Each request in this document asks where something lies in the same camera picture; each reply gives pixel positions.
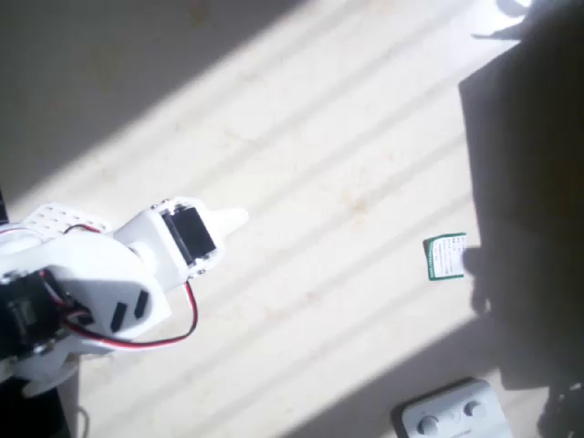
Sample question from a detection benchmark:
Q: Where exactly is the green bordered paper label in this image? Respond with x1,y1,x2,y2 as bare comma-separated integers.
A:
422,232,468,281

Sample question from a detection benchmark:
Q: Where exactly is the white device with round knobs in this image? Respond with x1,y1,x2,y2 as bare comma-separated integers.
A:
391,378,512,438

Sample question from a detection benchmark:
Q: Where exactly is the black flat object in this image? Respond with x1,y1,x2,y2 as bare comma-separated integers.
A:
0,378,63,438

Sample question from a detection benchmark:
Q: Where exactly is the long red black servo cable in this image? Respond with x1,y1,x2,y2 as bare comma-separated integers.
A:
58,280,201,353

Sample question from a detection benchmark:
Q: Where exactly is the black tangled cable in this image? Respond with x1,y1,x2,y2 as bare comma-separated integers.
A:
537,381,584,438

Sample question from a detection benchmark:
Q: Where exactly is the white perforated plate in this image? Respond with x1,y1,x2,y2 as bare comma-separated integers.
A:
22,202,114,243

